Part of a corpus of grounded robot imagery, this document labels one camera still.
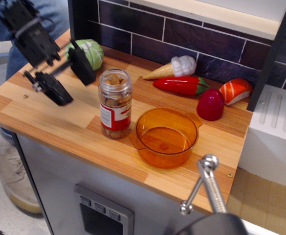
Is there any grey toy oven cabinet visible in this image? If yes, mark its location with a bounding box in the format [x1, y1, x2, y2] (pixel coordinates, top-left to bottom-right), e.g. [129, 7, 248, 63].
[14, 135, 203, 235]

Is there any white toy sink unit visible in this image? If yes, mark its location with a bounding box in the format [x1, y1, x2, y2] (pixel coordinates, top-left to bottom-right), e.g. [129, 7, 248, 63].
[239, 85, 286, 186]

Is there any toy salmon sushi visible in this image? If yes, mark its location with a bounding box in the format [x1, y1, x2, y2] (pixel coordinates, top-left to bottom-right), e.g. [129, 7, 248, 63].
[219, 78, 253, 106]

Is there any clear almond jar red label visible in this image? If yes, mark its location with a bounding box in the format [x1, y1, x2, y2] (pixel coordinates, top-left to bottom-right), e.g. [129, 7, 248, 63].
[98, 69, 132, 140]

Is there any red toy chili pepper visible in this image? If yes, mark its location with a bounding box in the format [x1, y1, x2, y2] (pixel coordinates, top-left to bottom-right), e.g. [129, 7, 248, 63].
[153, 76, 210, 95]

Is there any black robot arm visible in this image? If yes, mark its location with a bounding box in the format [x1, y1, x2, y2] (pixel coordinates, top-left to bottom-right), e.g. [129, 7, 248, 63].
[0, 0, 96, 106]

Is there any dark red toy dome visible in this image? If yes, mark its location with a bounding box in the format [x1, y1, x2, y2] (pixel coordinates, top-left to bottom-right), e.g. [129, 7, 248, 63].
[197, 89, 224, 121]

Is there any green toy cabbage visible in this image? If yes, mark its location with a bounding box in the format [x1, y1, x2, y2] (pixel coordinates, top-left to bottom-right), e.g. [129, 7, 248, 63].
[75, 39, 104, 71]

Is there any beige sneaker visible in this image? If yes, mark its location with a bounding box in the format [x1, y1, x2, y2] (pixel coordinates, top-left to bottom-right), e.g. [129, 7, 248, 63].
[0, 135, 42, 214]

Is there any toy ice cream cone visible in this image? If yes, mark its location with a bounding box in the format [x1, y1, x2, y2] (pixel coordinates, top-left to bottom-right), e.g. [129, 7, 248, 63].
[142, 55, 197, 80]

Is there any orange transparent plastic pot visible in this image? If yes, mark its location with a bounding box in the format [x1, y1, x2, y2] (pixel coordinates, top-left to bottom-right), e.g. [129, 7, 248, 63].
[130, 107, 202, 169]

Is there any metal clamp screw handle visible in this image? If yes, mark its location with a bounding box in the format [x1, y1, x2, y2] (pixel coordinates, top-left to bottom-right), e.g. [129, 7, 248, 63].
[179, 154, 228, 215]

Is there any black clamp body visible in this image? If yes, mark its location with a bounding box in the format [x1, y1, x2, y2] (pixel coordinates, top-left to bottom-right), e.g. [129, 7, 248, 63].
[176, 213, 248, 235]

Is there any person leg in jeans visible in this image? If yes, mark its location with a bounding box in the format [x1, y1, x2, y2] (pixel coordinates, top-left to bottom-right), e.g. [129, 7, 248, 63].
[0, 0, 70, 140]

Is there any black metal shelf post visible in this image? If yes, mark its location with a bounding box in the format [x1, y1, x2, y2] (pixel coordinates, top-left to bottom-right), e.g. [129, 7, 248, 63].
[246, 11, 286, 112]

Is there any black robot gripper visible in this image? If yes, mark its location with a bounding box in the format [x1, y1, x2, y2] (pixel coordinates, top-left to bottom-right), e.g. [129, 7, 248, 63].
[15, 21, 96, 106]

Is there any grey oven control panel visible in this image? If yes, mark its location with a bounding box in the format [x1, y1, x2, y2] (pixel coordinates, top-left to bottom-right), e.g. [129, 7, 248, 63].
[74, 185, 134, 235]

